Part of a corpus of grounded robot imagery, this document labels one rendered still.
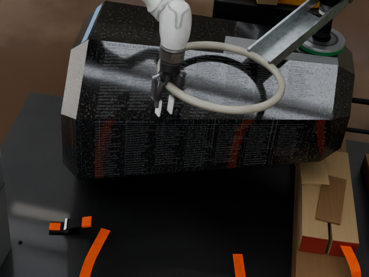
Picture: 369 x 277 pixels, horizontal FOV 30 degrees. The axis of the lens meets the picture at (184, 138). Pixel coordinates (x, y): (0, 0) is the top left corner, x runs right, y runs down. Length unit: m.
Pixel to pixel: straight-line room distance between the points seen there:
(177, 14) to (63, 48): 2.21
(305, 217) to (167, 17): 1.20
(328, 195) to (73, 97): 1.22
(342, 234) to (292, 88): 0.67
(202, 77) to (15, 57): 1.76
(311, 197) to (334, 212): 0.13
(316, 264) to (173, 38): 1.24
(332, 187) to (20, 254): 1.44
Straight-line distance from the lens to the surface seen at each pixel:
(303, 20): 2.95
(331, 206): 3.16
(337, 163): 3.41
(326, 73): 2.96
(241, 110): 2.41
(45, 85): 4.13
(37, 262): 3.12
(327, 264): 3.07
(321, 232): 3.05
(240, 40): 3.02
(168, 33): 2.33
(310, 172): 3.29
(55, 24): 4.70
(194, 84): 2.89
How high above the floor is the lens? 2.39
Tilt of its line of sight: 39 degrees down
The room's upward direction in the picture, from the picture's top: 6 degrees clockwise
